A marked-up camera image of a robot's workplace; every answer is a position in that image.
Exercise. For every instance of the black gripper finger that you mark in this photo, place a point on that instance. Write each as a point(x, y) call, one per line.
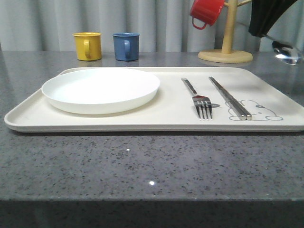
point(277, 9)
point(260, 17)

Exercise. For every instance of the silver metal spoon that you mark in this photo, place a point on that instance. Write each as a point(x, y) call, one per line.
point(285, 52)

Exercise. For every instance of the silver metal chopstick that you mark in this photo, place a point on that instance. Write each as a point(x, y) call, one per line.
point(240, 107)
point(225, 97)

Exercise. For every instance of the silver metal fork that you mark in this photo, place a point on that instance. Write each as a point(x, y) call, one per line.
point(202, 104)

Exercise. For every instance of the white round plate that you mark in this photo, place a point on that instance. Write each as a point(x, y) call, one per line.
point(105, 90)

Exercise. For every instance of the red enamel mug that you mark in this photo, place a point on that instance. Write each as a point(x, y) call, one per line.
point(206, 11)

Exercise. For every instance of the wooden mug tree stand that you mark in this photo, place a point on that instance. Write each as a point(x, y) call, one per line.
point(226, 54)

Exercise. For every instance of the blue enamel mug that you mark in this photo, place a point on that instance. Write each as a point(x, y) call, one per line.
point(126, 46)

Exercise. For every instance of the yellow enamel mug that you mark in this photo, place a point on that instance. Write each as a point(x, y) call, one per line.
point(88, 46)

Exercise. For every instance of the grey pleated curtain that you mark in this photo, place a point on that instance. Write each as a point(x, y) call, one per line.
point(48, 25)

